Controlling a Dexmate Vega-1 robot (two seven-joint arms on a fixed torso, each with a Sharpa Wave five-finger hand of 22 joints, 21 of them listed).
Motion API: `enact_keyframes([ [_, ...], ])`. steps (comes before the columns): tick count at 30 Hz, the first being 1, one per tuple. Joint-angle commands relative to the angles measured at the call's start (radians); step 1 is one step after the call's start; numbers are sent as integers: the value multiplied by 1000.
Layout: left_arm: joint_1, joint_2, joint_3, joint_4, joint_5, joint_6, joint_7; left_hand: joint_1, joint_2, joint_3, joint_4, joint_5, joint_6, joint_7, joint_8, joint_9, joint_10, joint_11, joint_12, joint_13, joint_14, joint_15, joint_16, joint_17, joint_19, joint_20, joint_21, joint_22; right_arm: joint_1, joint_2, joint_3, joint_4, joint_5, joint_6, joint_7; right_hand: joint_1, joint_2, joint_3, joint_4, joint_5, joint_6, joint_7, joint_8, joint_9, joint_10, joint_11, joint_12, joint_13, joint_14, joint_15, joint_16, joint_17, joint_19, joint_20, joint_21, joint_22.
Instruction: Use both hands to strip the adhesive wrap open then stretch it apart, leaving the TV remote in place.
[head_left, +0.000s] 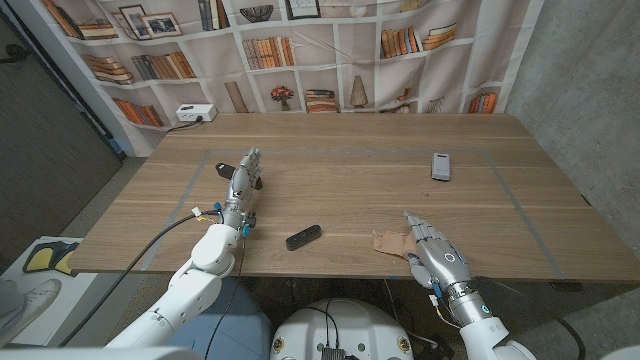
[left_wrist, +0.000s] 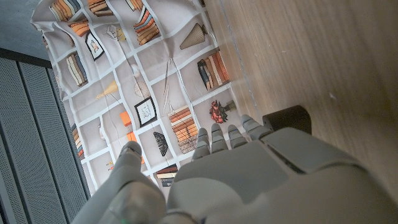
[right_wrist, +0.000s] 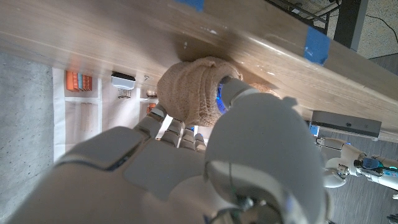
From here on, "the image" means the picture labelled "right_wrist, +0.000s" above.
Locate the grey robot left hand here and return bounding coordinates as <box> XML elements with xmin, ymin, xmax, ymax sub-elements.
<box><xmin>315</xmin><ymin>136</ymin><xmax>386</xmax><ymax>190</ymax></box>

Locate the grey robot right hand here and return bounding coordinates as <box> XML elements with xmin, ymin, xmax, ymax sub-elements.
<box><xmin>6</xmin><ymin>76</ymin><xmax>332</xmax><ymax>224</ymax></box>

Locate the tan adhesive wrap roll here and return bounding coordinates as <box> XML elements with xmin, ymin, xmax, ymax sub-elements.
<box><xmin>156</xmin><ymin>55</ymin><xmax>280</xmax><ymax>128</ymax></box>

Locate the small black oblong remote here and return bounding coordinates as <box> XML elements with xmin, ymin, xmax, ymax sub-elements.
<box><xmin>310</xmin><ymin>110</ymin><xmax>382</xmax><ymax>138</ymax></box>

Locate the printed bookshelf backdrop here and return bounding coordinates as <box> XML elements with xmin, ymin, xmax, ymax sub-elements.
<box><xmin>52</xmin><ymin>67</ymin><xmax>218</xmax><ymax>162</ymax></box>

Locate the blue tape piece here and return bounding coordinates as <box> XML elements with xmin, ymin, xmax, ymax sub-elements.
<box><xmin>175</xmin><ymin>0</ymin><xmax>206</xmax><ymax>12</ymax></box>
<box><xmin>303</xmin><ymin>26</ymin><xmax>331</xmax><ymax>66</ymax></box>

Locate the dark metal table leg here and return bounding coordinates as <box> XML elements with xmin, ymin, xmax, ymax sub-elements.
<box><xmin>333</xmin><ymin>0</ymin><xmax>369</xmax><ymax>52</ymax></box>

